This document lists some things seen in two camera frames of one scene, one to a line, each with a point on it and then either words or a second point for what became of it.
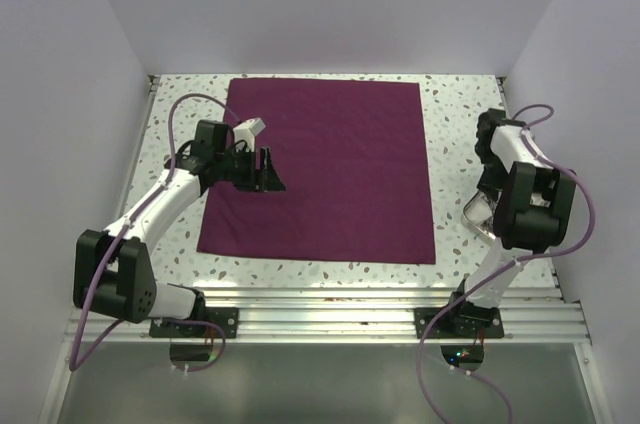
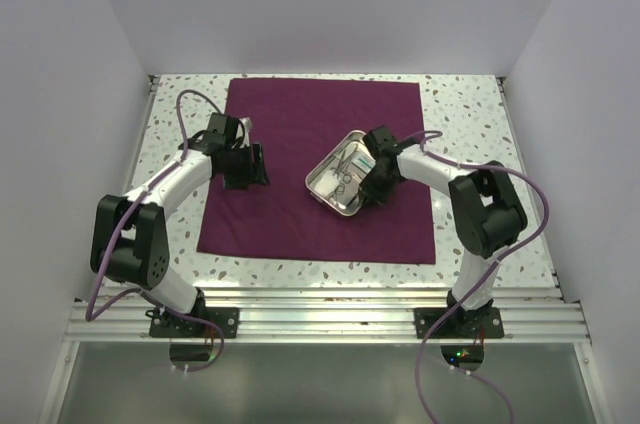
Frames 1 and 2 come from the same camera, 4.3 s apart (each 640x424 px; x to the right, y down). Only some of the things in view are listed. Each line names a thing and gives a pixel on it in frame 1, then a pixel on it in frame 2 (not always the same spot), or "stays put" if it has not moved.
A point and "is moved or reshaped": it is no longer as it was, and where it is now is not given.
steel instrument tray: x=478 y=212 is moved or reshaped
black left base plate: x=227 y=317 stays put
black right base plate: x=462 y=323 stays put
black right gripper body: x=495 y=174 -> x=377 y=187
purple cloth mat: x=351 y=159 stays put
